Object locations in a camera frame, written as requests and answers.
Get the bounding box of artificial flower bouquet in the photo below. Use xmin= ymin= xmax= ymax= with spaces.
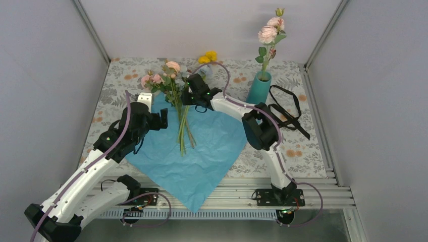
xmin=141 ymin=60 xmax=196 ymax=156

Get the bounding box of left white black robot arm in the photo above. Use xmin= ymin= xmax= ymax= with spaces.
xmin=24 ymin=102 xmax=168 ymax=241

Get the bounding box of yellow blue flower stem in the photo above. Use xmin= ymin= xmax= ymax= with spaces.
xmin=175 ymin=51 xmax=217 ymax=147

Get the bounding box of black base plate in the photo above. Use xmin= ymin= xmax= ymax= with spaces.
xmin=251 ymin=189 xmax=305 ymax=207
xmin=121 ymin=188 xmax=159 ymax=207

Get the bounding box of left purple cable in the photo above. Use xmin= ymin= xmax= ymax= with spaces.
xmin=29 ymin=90 xmax=172 ymax=242

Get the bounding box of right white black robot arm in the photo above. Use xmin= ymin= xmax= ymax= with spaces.
xmin=181 ymin=74 xmax=297 ymax=205

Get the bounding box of teal cylindrical vase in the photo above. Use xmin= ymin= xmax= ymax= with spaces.
xmin=246 ymin=71 xmax=272 ymax=104

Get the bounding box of aluminium corner post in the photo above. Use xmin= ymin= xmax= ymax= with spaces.
xmin=72 ymin=0 xmax=111 ymax=65
xmin=304 ymin=0 xmax=350 ymax=70

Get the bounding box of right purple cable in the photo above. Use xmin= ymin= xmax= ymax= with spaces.
xmin=189 ymin=61 xmax=325 ymax=228

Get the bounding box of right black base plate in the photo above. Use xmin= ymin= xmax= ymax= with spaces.
xmin=251 ymin=189 xmax=305 ymax=207

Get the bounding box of right aluminium corner post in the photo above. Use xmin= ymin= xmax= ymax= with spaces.
xmin=304 ymin=0 xmax=350 ymax=70

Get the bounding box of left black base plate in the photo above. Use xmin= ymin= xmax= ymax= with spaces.
xmin=121 ymin=188 xmax=159 ymax=207

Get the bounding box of aluminium rail frame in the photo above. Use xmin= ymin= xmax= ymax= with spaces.
xmin=95 ymin=171 xmax=366 ymax=241

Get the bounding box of purple cable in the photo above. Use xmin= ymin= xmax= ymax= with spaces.
xmin=189 ymin=61 xmax=325 ymax=228
xmin=29 ymin=90 xmax=172 ymax=242

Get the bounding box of slotted grey cable duct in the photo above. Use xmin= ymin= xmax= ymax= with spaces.
xmin=97 ymin=209 xmax=285 ymax=220

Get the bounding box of pink rose stem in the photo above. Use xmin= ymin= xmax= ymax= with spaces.
xmin=255 ymin=8 xmax=287 ymax=82

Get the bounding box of blue wrapping paper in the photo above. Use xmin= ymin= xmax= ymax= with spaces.
xmin=126 ymin=94 xmax=247 ymax=212

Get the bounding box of floral patterned table mat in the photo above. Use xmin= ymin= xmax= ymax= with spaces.
xmin=81 ymin=57 xmax=329 ymax=178

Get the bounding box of left aluminium corner post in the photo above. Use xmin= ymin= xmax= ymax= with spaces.
xmin=72 ymin=0 xmax=111 ymax=65

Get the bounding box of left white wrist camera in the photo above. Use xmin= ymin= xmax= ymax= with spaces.
xmin=136 ymin=92 xmax=154 ymax=112

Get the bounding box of black ribbon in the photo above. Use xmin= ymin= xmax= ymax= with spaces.
xmin=268 ymin=85 xmax=310 ymax=140

